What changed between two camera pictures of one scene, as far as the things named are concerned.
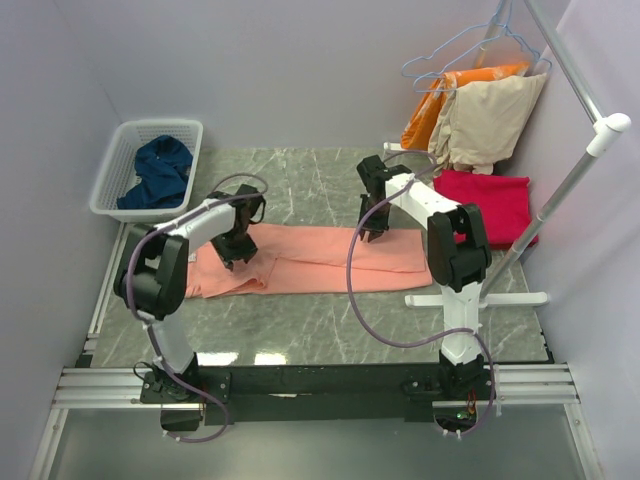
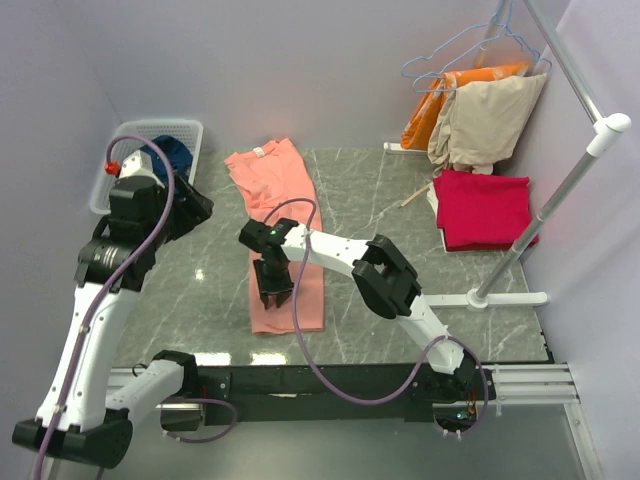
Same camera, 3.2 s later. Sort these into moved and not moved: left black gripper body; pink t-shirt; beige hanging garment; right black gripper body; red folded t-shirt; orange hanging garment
Moved: pink t-shirt; left black gripper body; right black gripper body
Not moved: orange hanging garment; red folded t-shirt; beige hanging garment
